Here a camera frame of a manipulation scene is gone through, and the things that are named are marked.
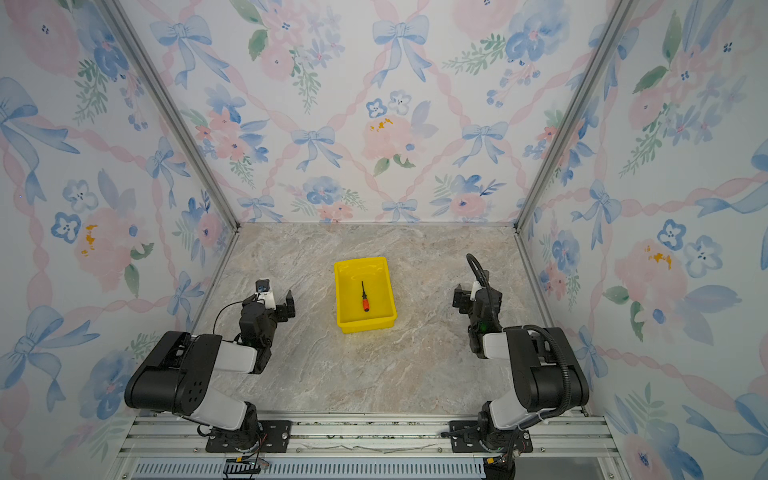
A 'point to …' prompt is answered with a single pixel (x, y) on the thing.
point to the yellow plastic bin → (375, 275)
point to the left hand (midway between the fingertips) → (274, 289)
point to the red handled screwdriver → (365, 301)
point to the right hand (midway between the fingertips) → (476, 285)
